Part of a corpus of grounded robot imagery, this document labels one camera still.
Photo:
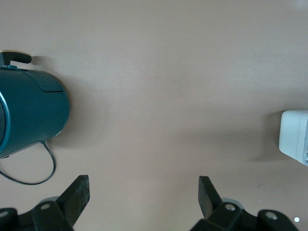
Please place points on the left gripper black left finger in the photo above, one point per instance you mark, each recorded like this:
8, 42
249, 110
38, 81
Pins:
72, 199

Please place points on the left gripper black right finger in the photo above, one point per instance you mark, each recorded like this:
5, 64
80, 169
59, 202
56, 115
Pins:
209, 199

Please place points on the dark teal cylindrical bin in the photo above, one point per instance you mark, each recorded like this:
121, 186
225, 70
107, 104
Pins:
31, 108

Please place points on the light grey open trash box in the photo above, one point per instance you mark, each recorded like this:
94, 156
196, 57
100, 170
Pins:
291, 134

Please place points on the black bin foot pedal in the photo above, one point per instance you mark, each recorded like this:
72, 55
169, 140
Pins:
19, 58

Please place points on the small white round sticker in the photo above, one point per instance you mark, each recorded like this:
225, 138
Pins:
297, 219

